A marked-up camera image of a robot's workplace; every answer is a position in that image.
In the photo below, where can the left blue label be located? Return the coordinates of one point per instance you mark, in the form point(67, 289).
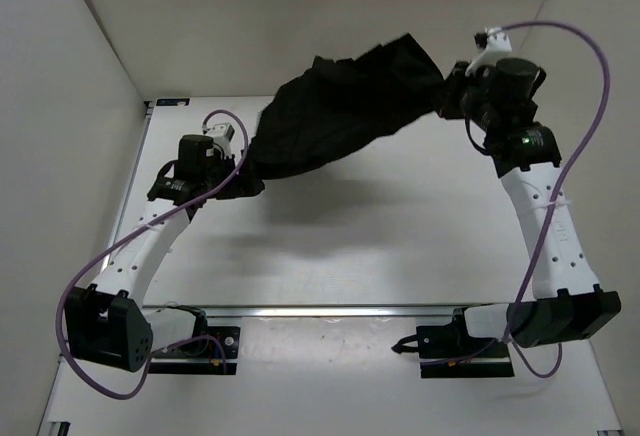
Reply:
point(172, 102)

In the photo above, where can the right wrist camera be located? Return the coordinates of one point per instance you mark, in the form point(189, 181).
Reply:
point(493, 44)

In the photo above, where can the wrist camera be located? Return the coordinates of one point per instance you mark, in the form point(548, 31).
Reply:
point(222, 135)
point(493, 44)

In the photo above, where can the aluminium rail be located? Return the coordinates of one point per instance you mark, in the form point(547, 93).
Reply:
point(330, 311)

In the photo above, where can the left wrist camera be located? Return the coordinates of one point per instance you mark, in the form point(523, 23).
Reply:
point(222, 135)

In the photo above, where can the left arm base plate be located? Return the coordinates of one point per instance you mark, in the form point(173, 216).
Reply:
point(204, 358)

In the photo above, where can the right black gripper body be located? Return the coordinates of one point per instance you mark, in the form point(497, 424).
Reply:
point(463, 96)

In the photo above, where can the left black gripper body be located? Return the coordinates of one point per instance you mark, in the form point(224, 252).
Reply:
point(221, 169)

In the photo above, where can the black skirt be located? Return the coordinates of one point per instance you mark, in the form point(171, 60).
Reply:
point(337, 107)

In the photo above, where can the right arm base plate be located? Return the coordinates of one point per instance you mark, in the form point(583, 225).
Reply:
point(449, 352)

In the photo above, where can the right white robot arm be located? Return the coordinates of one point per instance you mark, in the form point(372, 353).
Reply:
point(560, 298)

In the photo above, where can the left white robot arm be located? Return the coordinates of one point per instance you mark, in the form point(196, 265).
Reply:
point(104, 321)

